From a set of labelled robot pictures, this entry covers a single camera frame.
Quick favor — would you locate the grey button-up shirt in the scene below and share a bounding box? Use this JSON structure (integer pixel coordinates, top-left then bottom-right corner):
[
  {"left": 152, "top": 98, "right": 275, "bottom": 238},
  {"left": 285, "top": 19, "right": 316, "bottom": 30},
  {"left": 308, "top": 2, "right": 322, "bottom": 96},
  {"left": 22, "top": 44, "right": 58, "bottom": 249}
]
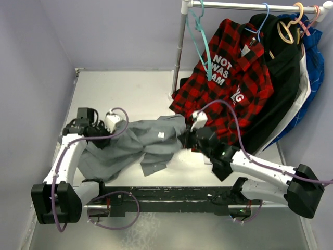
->
[{"left": 78, "top": 115, "right": 186, "bottom": 182}]

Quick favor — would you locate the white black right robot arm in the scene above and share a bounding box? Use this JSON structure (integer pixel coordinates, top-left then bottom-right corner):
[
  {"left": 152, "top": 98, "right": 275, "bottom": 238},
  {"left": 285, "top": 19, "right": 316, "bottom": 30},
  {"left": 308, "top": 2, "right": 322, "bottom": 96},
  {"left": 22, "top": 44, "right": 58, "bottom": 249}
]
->
[{"left": 178, "top": 127, "right": 325, "bottom": 219}]

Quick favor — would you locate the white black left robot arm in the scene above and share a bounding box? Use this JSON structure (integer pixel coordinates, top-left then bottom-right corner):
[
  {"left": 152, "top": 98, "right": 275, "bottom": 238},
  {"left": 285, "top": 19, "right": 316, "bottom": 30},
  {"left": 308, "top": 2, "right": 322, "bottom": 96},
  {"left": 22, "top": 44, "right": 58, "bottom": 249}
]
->
[{"left": 31, "top": 107, "right": 110, "bottom": 226}]

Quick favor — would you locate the red black plaid shirt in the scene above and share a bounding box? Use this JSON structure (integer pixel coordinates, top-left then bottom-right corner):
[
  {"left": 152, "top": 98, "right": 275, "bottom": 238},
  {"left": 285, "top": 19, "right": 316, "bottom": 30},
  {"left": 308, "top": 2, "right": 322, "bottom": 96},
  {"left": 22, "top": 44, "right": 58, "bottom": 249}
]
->
[{"left": 169, "top": 19, "right": 274, "bottom": 144}]

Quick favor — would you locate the white hanging shirt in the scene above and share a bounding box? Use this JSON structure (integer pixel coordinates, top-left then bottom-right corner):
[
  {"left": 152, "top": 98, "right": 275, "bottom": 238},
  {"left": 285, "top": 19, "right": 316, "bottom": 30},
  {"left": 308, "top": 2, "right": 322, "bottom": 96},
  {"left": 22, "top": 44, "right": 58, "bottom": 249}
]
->
[{"left": 254, "top": 44, "right": 311, "bottom": 156}]

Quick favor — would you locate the teal plastic hanger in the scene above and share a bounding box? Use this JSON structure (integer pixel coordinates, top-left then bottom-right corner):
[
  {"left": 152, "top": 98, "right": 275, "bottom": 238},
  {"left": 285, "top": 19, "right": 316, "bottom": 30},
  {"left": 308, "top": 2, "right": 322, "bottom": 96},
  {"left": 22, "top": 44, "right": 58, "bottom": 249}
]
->
[{"left": 186, "top": 0, "right": 213, "bottom": 81}]

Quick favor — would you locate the black hanging shirt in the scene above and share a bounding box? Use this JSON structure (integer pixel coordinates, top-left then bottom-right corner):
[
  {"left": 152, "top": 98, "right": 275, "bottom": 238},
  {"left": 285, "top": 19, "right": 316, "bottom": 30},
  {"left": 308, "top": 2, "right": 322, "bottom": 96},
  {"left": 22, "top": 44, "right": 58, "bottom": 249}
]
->
[{"left": 179, "top": 13, "right": 304, "bottom": 182}]

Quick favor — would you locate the blue checked shirt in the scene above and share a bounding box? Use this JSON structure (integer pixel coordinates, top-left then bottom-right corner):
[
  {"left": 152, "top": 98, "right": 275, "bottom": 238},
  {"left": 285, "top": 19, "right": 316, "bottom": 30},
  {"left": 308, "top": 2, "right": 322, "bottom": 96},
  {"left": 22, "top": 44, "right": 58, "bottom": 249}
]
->
[{"left": 269, "top": 15, "right": 324, "bottom": 146}]

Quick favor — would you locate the pink plastic hanger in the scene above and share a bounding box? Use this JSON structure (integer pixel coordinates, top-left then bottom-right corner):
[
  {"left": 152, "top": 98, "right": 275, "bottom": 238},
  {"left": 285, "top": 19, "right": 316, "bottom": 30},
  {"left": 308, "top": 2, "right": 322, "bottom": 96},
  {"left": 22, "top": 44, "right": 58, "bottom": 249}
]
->
[{"left": 298, "top": 5, "right": 321, "bottom": 38}]

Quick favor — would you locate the beige wooden hanger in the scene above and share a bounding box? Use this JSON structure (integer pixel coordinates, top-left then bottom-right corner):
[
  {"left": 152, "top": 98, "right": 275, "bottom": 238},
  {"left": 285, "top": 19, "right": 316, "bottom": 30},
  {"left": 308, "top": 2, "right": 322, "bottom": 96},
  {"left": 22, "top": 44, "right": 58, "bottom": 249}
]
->
[{"left": 264, "top": 2, "right": 303, "bottom": 60}]

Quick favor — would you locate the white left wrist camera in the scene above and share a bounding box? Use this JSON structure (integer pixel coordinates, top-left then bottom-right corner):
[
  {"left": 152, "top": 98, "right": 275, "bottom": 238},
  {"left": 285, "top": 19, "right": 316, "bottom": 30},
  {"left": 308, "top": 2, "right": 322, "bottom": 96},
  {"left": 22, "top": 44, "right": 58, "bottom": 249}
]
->
[{"left": 104, "top": 109, "right": 123, "bottom": 134}]

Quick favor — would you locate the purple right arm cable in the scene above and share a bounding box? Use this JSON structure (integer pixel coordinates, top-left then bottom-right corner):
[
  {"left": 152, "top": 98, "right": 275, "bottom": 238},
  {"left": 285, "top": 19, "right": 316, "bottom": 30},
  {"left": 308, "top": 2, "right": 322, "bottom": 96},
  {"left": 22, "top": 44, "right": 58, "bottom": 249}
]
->
[{"left": 194, "top": 99, "right": 333, "bottom": 186}]

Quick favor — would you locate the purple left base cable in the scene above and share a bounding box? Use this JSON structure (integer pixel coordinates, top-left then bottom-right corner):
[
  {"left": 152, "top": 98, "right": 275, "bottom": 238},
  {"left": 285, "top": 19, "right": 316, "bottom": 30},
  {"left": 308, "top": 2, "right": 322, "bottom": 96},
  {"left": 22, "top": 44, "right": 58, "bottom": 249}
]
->
[{"left": 87, "top": 190, "right": 140, "bottom": 231}]

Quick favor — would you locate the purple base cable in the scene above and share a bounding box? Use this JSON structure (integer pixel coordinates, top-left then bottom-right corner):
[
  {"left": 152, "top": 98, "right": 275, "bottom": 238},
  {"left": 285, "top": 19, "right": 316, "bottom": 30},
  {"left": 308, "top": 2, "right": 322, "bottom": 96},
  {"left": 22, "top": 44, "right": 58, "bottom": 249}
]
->
[
  {"left": 233, "top": 199, "right": 263, "bottom": 225},
  {"left": 87, "top": 190, "right": 140, "bottom": 231}
]

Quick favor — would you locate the aluminium extrusion rail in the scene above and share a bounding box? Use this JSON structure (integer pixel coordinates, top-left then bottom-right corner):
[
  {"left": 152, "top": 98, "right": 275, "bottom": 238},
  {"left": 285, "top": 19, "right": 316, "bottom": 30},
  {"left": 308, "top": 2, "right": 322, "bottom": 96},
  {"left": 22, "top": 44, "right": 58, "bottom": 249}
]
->
[{"left": 31, "top": 184, "right": 308, "bottom": 209}]

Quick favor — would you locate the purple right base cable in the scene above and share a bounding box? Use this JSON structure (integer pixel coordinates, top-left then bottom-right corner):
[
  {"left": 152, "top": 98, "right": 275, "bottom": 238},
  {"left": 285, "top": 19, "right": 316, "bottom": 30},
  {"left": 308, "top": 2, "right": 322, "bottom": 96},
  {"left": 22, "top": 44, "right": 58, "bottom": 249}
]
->
[{"left": 233, "top": 199, "right": 263, "bottom": 225}]

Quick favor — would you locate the light blue wire hanger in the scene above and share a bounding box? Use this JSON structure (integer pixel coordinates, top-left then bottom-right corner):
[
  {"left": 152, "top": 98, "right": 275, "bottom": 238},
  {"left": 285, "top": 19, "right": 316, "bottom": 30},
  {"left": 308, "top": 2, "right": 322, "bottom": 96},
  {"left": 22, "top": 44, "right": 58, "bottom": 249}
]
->
[{"left": 244, "top": 2, "right": 269, "bottom": 42}]

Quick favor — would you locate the silver clothes rack frame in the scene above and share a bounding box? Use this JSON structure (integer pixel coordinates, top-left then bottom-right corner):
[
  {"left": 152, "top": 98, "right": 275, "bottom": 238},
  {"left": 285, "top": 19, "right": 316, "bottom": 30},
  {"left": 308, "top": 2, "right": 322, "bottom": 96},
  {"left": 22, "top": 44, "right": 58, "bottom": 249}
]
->
[{"left": 168, "top": 1, "right": 332, "bottom": 100}]

